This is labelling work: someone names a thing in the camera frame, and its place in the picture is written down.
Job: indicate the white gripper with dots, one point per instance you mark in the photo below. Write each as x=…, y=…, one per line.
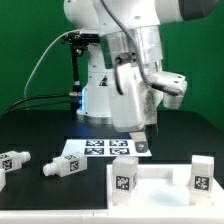
x=133, y=105

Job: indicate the white square table top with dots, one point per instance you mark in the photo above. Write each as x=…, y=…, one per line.
x=165, y=185

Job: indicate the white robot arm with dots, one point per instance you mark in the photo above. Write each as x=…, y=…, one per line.
x=129, y=34

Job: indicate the paper sheet with markers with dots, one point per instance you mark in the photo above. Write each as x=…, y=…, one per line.
x=103, y=148

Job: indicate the white obstacle left bar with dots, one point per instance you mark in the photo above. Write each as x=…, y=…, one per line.
x=2, y=179

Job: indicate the white obstacle bar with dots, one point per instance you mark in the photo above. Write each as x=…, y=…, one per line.
x=90, y=217
x=2, y=179

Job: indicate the white obstacle front bar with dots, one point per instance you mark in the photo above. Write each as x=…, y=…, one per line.
x=90, y=217

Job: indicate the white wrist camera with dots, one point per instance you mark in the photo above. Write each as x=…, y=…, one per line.
x=172, y=85

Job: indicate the black camera stand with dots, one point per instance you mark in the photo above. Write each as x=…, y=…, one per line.
x=75, y=60

